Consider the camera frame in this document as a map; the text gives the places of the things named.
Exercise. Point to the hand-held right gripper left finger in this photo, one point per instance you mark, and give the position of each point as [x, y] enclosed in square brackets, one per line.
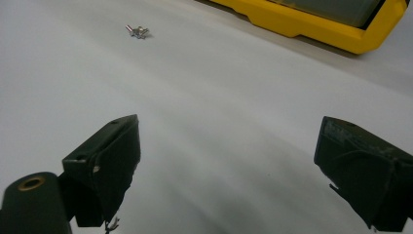
[107, 162]

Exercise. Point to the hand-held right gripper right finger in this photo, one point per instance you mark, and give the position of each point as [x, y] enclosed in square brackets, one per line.
[367, 169]

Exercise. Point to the small metal screw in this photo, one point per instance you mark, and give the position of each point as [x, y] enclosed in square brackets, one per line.
[138, 32]

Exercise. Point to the yellow drawer organizer box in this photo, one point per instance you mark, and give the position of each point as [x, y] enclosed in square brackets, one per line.
[311, 22]

